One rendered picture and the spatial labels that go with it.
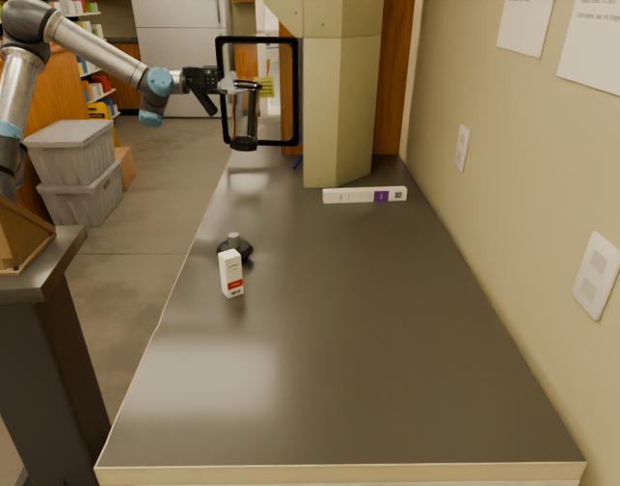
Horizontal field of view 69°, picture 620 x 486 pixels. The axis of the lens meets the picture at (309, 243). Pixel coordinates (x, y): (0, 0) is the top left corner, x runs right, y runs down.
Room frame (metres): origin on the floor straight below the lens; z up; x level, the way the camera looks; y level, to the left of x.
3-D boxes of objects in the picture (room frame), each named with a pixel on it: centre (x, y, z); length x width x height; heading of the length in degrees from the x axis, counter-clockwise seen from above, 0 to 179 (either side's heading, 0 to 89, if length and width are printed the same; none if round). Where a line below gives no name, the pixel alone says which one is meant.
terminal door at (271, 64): (1.76, 0.20, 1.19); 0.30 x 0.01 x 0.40; 85
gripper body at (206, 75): (1.58, 0.36, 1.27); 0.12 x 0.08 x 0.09; 91
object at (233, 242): (0.97, 0.19, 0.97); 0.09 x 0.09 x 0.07
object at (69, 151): (3.22, 1.73, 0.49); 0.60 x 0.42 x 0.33; 1
